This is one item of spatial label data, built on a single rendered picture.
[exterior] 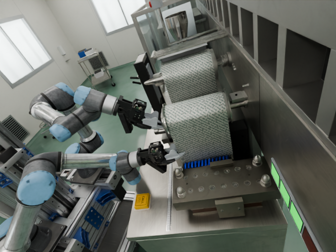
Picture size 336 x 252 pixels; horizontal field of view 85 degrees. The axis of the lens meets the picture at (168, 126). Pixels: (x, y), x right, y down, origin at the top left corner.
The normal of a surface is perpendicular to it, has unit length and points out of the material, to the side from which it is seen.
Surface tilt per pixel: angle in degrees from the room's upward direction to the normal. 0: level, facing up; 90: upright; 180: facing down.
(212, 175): 0
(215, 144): 90
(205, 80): 92
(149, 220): 0
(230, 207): 90
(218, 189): 0
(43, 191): 85
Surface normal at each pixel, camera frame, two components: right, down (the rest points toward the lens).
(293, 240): -0.30, -0.75
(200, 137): -0.04, 0.62
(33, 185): 0.51, 0.32
